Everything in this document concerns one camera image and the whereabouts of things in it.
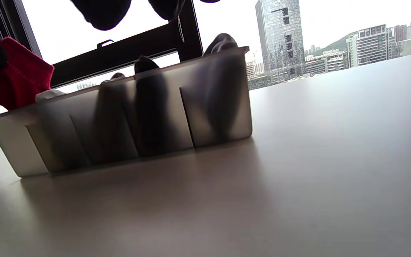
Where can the person's right hand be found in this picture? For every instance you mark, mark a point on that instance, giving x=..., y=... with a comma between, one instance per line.
x=102, y=14

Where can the red sock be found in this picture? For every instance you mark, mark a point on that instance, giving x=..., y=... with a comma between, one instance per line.
x=23, y=78

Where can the white sock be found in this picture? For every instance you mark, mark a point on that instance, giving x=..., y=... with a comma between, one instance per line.
x=50, y=94

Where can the black sock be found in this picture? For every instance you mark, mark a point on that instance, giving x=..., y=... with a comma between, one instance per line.
x=152, y=114

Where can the light blue sock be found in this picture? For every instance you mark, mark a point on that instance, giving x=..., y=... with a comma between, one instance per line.
x=223, y=96

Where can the clear plastic divided organizer box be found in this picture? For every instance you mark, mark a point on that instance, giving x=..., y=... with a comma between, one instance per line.
x=9, y=146

